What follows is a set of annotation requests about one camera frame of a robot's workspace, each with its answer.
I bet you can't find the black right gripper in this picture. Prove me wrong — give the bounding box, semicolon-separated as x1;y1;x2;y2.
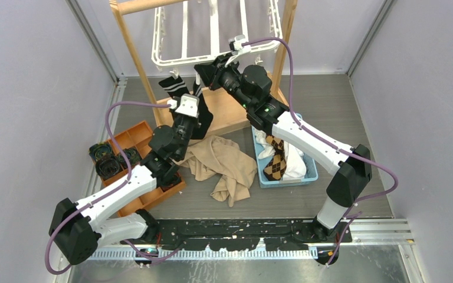
193;53;252;111

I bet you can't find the black white-striped sock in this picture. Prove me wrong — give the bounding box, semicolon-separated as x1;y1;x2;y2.
191;77;214;140
159;76;190;109

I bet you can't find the white plastic clip hanger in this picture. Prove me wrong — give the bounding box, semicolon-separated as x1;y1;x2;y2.
150;1;283;71

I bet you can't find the brown argyle sock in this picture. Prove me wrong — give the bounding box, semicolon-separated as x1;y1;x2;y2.
263;135;287;181

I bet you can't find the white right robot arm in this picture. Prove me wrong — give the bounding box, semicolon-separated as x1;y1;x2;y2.
194;63;372;242

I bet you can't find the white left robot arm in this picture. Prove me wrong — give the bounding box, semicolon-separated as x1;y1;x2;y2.
48;114;200;265

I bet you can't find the wooden hanger stand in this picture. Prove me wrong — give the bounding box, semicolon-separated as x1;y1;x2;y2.
109;1;297;136

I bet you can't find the beige crumpled cloth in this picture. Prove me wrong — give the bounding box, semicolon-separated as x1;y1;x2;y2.
176;136;258;207

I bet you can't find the orange compartment tray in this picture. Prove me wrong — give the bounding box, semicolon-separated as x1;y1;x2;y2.
114;120;186;217

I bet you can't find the rolled black sock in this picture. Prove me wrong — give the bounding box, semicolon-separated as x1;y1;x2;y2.
160;175;181;192

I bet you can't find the rolled dark green sock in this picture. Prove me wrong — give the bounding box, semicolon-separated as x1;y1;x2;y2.
95;147;142;180

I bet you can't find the rolled dark patterned sock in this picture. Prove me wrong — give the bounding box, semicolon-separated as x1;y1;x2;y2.
88;142;114;162

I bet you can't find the white sock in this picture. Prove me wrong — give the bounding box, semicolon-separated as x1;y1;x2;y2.
255;130;307;180

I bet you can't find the light blue plastic basket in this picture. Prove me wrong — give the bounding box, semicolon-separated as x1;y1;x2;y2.
251;127;319;189

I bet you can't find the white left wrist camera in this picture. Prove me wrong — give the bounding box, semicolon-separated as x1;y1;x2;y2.
166;94;199;118

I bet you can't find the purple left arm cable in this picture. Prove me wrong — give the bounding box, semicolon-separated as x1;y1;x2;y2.
44;101;184;276

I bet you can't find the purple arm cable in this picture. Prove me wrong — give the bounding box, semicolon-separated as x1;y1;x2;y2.
44;101;184;276
246;37;399;266

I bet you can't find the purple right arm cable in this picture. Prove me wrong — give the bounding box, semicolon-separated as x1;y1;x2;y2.
246;37;399;266

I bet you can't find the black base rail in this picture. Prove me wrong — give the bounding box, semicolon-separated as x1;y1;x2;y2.
130;218;352;252

